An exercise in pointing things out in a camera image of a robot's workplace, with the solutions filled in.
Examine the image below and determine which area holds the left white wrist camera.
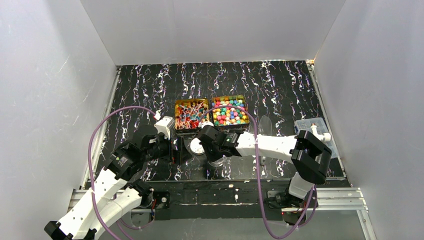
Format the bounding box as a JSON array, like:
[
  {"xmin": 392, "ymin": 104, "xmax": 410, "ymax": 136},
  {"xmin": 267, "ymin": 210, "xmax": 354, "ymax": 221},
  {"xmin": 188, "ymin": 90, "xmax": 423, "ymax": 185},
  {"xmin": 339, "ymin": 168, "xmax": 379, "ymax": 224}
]
[{"xmin": 154, "ymin": 116, "xmax": 175, "ymax": 140}]

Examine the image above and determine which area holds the aluminium frame rail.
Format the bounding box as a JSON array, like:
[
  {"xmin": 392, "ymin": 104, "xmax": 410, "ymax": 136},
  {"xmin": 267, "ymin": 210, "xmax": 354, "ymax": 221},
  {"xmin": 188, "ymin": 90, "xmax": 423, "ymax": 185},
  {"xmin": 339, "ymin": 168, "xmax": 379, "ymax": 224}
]
[{"xmin": 67, "ymin": 187, "xmax": 369, "ymax": 213}]

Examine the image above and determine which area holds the clear plastic organizer box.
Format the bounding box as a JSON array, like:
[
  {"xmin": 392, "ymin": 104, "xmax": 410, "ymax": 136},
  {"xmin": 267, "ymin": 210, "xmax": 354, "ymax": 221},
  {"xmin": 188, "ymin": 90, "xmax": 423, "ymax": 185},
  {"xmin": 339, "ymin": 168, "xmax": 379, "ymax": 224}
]
[{"xmin": 294, "ymin": 117, "xmax": 339, "ymax": 159}]

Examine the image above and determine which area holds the tin of lollipops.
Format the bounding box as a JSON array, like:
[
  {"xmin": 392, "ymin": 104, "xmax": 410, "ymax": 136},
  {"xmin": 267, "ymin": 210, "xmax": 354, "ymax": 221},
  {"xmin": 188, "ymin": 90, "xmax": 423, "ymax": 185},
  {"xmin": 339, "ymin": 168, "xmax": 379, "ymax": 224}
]
[{"xmin": 174, "ymin": 98, "xmax": 210, "ymax": 135}]

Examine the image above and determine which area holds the round white jar lid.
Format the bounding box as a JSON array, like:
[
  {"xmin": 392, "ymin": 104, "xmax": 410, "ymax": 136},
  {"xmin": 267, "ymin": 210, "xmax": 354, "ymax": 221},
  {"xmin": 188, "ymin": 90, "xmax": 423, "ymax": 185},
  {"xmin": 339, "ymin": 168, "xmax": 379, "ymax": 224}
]
[{"xmin": 189, "ymin": 137, "xmax": 205, "ymax": 155}]

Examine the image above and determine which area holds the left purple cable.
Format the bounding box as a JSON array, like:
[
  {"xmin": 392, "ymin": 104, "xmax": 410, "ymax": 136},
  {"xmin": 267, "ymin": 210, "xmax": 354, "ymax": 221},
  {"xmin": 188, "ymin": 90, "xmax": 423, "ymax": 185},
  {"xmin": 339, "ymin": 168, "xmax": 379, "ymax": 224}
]
[{"xmin": 87, "ymin": 105, "xmax": 158, "ymax": 240}]

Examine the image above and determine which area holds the clear plastic scoop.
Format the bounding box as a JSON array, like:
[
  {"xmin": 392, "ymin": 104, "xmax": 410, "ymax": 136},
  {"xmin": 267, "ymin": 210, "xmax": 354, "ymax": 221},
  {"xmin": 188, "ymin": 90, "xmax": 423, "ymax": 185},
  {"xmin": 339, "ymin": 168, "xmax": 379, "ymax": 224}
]
[{"xmin": 258, "ymin": 115, "xmax": 273, "ymax": 166}]

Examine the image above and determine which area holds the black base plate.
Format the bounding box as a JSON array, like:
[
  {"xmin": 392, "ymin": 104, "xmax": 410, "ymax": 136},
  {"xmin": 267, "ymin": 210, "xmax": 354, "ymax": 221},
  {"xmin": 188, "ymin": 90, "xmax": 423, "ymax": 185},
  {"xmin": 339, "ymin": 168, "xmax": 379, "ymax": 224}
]
[{"xmin": 145, "ymin": 180, "xmax": 319, "ymax": 221}]

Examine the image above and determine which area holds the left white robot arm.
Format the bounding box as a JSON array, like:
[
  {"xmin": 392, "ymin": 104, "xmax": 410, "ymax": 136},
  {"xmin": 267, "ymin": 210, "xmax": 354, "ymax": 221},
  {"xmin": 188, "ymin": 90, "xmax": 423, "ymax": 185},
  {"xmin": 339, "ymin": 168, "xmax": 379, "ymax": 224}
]
[{"xmin": 44, "ymin": 124, "xmax": 191, "ymax": 240}]

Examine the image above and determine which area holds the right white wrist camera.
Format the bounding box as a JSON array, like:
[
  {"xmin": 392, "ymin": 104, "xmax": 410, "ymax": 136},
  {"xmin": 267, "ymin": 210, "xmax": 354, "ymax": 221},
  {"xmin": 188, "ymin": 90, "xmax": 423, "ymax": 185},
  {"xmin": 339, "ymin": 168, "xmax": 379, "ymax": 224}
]
[{"xmin": 200, "ymin": 121, "xmax": 214, "ymax": 129}]

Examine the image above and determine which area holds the tin of star candies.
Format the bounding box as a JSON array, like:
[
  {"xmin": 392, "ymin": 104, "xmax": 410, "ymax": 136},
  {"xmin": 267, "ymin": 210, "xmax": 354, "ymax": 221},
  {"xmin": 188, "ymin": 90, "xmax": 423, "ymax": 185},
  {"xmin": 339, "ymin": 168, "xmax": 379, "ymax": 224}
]
[{"xmin": 209, "ymin": 95, "xmax": 250, "ymax": 130}]

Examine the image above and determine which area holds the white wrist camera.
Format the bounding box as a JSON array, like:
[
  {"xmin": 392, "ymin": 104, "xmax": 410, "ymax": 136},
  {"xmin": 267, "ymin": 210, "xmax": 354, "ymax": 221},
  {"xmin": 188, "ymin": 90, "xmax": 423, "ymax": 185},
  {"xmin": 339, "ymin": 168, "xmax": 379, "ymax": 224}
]
[
  {"xmin": 154, "ymin": 116, "xmax": 175, "ymax": 140},
  {"xmin": 200, "ymin": 121, "xmax": 214, "ymax": 129}
]

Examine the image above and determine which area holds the clear round jar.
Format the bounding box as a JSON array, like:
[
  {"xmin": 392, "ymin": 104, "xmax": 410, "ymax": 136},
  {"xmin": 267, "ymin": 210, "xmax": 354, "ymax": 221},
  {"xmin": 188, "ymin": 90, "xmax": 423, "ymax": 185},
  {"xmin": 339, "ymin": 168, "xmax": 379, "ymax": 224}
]
[{"xmin": 207, "ymin": 155, "xmax": 230, "ymax": 168}]

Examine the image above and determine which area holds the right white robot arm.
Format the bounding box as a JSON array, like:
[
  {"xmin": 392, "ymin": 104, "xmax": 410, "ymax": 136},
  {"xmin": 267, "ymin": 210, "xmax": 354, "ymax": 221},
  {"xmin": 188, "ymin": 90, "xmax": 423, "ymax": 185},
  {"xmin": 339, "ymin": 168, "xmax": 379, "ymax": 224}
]
[{"xmin": 196, "ymin": 125, "xmax": 332, "ymax": 200}]

